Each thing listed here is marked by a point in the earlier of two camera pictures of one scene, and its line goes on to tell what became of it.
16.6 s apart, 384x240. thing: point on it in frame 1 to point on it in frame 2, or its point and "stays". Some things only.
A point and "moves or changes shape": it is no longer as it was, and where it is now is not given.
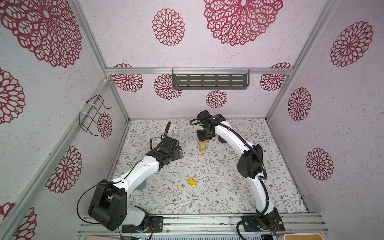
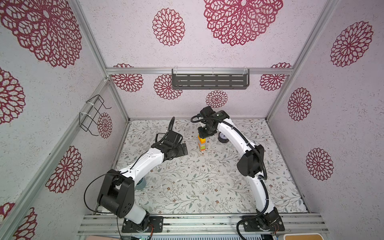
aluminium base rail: [204, 224] stays
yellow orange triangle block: [191, 182] moves or changes shape
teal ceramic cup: [141, 185] stays
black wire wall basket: [86, 117] stays
